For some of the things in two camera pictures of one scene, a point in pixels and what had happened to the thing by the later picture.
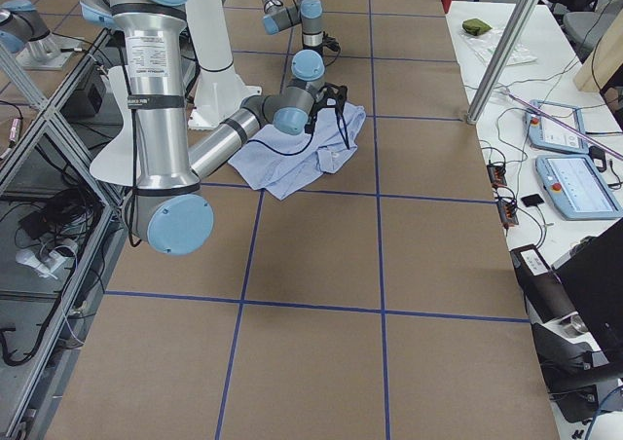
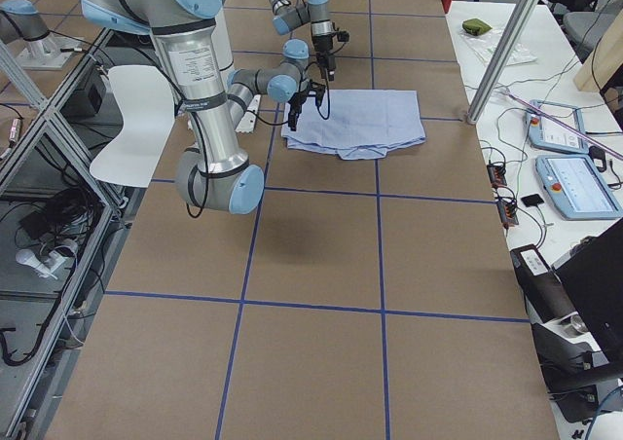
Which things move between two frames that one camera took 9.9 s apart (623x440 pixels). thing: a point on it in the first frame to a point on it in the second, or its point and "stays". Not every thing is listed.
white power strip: [44, 265] stays
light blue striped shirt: [282, 164] to [357, 124]
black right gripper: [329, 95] to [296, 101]
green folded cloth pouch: [475, 26] stays
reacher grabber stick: [507, 93] stays
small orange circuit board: [496, 174] stays
